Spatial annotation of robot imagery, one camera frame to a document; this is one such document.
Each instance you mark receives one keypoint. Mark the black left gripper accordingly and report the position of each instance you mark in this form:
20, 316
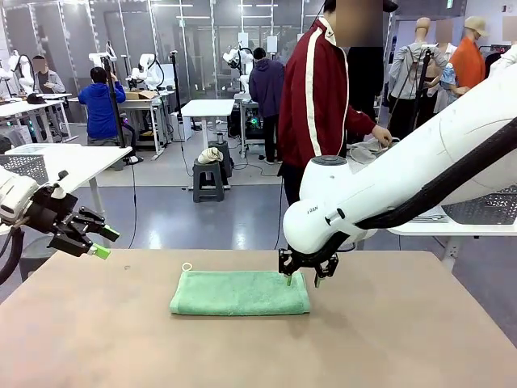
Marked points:
50, 212

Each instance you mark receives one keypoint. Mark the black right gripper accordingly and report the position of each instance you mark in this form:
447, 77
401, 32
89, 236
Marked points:
315, 256

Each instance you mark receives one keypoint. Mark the green towel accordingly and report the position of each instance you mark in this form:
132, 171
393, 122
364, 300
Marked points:
238, 295

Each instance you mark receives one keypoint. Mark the light cloth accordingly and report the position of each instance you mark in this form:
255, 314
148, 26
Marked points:
363, 153

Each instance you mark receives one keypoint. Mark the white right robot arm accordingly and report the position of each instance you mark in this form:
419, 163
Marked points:
363, 190

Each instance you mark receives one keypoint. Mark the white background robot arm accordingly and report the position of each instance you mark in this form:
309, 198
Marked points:
25, 77
150, 72
244, 60
96, 57

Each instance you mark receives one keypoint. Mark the person's left forearm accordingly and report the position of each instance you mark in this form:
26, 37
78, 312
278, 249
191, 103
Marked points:
361, 121

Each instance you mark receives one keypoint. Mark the person's right forearm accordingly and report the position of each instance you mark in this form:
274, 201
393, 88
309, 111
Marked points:
309, 141

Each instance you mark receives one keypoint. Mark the grey plastic lattice basket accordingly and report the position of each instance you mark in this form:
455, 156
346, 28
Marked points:
493, 210
24, 163

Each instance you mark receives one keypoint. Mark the person's left hand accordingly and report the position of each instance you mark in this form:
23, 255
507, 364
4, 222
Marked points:
381, 135

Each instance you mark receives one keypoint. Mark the grey plastic stool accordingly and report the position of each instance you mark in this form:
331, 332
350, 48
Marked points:
36, 258
208, 169

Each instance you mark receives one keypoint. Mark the clear plastic storage box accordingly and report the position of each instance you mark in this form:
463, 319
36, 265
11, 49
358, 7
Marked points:
24, 148

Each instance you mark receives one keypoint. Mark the person in blue hoodie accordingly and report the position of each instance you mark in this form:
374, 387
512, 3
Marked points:
99, 109

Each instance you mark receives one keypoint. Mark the black tripod pole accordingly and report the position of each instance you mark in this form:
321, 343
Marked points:
176, 89
115, 105

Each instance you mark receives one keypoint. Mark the dark plastic stool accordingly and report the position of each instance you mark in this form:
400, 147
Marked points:
227, 157

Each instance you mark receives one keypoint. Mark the long white desk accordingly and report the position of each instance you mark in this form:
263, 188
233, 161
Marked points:
24, 107

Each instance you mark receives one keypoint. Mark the white desk with metal legs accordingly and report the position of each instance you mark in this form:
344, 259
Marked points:
141, 103

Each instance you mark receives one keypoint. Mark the black cap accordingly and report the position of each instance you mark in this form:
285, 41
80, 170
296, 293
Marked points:
35, 98

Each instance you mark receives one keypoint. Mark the beige cloth bundle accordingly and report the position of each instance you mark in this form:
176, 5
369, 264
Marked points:
210, 155

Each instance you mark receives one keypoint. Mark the open cardboard box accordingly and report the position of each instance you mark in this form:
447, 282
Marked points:
143, 95

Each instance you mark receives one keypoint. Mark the computer tower with coloured lights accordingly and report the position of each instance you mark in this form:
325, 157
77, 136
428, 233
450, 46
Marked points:
253, 121

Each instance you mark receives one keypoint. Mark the metal tumbler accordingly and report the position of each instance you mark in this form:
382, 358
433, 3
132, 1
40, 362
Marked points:
220, 138

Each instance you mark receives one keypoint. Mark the seated person in grey jacket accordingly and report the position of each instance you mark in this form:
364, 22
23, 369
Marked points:
50, 83

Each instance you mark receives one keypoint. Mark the person in red jacket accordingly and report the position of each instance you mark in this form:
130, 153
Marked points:
315, 101

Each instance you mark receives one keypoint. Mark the small white standing desk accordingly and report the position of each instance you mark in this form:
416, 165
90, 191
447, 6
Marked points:
208, 107

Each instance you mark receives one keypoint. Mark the person in navy hoodie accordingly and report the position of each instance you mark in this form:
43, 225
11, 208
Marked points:
266, 85

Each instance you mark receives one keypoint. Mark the figure in white open shirt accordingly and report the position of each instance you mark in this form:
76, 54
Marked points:
441, 101

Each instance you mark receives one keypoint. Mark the mannequin in grey hoodie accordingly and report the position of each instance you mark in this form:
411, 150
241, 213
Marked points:
404, 68

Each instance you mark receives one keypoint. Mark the mannequin in blue floral dress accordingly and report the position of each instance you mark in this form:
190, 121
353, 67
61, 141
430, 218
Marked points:
448, 77

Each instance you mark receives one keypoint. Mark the mannequin in orange jacket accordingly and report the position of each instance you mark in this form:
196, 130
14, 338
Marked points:
468, 64

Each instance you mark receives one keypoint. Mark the mannequin white shirt orange trousers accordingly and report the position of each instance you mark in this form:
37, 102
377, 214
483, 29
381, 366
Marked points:
509, 56

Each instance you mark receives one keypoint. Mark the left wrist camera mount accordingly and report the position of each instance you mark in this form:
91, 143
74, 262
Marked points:
58, 190

